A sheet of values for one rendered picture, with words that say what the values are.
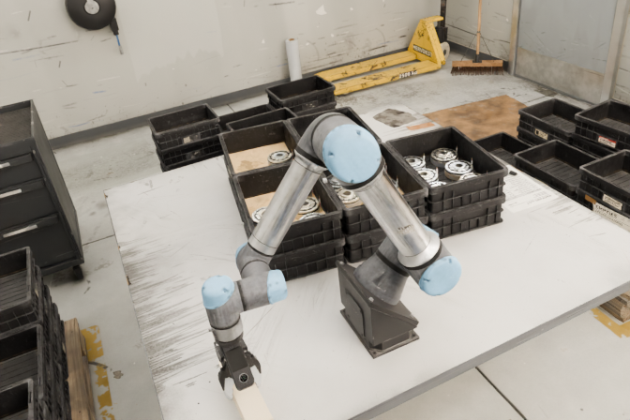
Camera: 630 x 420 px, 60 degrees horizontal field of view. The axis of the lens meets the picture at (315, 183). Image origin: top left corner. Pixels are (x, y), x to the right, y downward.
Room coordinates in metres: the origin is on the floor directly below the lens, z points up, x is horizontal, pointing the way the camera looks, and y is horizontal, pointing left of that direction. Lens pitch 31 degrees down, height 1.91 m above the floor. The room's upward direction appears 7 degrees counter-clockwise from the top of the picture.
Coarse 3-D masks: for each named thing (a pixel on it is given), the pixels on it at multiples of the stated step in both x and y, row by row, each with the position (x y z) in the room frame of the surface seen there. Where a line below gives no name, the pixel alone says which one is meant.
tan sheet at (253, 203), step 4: (272, 192) 1.79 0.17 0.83; (312, 192) 1.75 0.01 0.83; (256, 196) 1.77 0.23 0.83; (260, 196) 1.77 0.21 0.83; (264, 196) 1.77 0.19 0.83; (268, 196) 1.76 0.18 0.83; (272, 196) 1.76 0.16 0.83; (312, 196) 1.73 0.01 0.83; (248, 200) 1.75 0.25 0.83; (252, 200) 1.75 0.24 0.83; (256, 200) 1.75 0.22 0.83; (260, 200) 1.74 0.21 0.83; (264, 200) 1.74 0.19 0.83; (268, 200) 1.74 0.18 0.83; (248, 204) 1.72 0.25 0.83; (252, 204) 1.72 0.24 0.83; (256, 204) 1.71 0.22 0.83; (260, 204) 1.71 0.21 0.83; (264, 204) 1.71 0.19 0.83; (248, 208) 1.69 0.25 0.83; (252, 208) 1.69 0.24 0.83; (256, 208) 1.69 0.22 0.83; (252, 212) 1.67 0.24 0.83; (320, 212) 1.61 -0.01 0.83; (296, 220) 1.58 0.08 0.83
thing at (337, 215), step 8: (272, 168) 1.80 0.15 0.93; (240, 176) 1.77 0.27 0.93; (320, 176) 1.69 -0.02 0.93; (240, 192) 1.65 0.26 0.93; (328, 192) 1.58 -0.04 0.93; (240, 200) 1.60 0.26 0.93; (336, 200) 1.52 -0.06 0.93; (248, 216) 1.49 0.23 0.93; (320, 216) 1.45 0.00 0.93; (328, 216) 1.44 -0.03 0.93; (336, 216) 1.45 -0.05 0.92; (248, 224) 1.44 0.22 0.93; (296, 224) 1.42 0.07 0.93; (304, 224) 1.42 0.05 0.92; (312, 224) 1.43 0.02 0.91
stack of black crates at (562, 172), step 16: (544, 144) 2.52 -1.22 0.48; (560, 144) 2.52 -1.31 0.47; (528, 160) 2.48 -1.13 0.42; (544, 160) 2.52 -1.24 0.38; (560, 160) 2.51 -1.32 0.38; (576, 160) 2.42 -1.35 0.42; (592, 160) 2.33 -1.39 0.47; (544, 176) 2.26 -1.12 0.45; (560, 176) 2.35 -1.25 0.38; (576, 176) 2.33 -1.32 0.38; (560, 192) 2.17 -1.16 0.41
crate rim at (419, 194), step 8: (384, 144) 1.87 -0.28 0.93; (392, 152) 1.81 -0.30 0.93; (400, 160) 1.74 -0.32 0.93; (408, 168) 1.68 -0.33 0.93; (416, 176) 1.61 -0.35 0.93; (328, 184) 1.63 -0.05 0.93; (424, 184) 1.56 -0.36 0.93; (336, 192) 1.57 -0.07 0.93; (416, 192) 1.51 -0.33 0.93; (424, 192) 1.51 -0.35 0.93; (408, 200) 1.50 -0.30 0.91; (344, 208) 1.47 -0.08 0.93; (352, 208) 1.46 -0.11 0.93; (360, 208) 1.46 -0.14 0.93
